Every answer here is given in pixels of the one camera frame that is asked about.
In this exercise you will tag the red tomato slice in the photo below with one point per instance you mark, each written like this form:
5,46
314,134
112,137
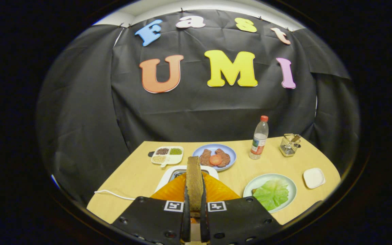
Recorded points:
215,160

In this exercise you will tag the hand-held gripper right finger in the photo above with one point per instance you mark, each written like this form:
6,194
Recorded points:
204,224

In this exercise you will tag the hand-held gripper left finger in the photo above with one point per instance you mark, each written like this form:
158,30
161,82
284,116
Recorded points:
185,224

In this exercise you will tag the green lettuce leaf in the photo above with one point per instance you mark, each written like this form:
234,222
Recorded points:
271,195

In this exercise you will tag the small white plate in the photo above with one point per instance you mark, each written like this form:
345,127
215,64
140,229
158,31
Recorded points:
314,178

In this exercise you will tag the brown toast slice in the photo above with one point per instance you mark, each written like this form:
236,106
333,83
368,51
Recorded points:
194,183

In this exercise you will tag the pale green plate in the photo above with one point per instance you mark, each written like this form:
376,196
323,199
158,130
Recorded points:
250,185

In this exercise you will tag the wooden utensils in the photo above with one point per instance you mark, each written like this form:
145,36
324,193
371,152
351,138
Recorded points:
296,137

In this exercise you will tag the black backdrop cloth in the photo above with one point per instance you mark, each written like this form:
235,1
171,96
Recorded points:
182,115

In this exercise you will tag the blue plate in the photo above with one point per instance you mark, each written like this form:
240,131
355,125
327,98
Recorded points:
230,153

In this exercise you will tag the brown meat patty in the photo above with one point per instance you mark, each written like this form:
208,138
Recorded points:
204,156
226,158

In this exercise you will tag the white divided condiment tray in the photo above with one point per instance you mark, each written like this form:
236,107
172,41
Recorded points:
177,159

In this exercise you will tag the clear plastic water bottle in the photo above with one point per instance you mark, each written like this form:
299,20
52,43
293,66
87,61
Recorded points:
259,143

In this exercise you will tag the white toaster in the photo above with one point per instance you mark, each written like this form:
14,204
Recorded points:
213,170

